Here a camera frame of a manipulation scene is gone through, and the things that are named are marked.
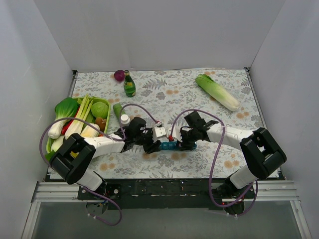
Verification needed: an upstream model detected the green plastic tray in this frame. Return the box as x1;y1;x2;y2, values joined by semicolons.
46;95;110;153

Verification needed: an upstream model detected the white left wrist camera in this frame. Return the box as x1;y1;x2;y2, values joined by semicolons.
153;126;166;141

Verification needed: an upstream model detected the black table front rail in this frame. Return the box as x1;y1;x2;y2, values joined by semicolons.
77;178;259;210

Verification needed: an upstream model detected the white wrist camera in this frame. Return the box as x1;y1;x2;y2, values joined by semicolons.
153;126;166;141
166;126;182;142

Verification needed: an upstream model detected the white pill bottle blue label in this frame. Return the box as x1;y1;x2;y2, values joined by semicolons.
120;114;131;126

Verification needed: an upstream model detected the small bok choy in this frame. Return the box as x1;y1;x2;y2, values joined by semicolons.
51;135;64;152

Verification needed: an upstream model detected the purple onion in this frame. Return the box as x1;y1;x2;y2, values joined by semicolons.
114;70;125;82

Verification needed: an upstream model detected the teal weekly pill organizer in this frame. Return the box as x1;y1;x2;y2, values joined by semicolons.
159;140;198;151

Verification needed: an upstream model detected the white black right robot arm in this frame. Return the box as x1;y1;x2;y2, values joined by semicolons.
168;109;287;197

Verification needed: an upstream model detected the brown mushroom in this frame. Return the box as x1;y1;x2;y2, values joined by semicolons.
95;117;107;131

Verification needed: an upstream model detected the round green cabbage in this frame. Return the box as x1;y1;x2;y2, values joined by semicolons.
91;102;109;119

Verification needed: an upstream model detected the red chili pepper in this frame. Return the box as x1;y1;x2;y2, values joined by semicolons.
61;107;80;135

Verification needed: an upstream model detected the green glass bottle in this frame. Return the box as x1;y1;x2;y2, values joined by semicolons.
124;70;136;97

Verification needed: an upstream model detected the green cylindrical bottle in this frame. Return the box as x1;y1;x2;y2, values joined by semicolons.
113;103;125;122

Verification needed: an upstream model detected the napa cabbage on table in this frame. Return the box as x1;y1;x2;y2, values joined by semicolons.
195;74;240;112

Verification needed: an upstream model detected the floral patterned table mat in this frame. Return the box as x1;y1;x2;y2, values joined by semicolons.
72;69;264;179

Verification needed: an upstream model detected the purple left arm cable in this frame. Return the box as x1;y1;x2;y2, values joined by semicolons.
39;103;162;226

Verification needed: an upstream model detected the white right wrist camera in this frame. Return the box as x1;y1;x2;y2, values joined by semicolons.
166;126;182;142

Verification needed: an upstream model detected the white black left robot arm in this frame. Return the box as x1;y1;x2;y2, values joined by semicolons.
49;117;166;195

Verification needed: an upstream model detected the celery stalk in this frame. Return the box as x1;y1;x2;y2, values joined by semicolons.
64;94;93;139

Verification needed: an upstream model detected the yellow white cabbage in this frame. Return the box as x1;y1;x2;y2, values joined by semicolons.
80;125;99;138

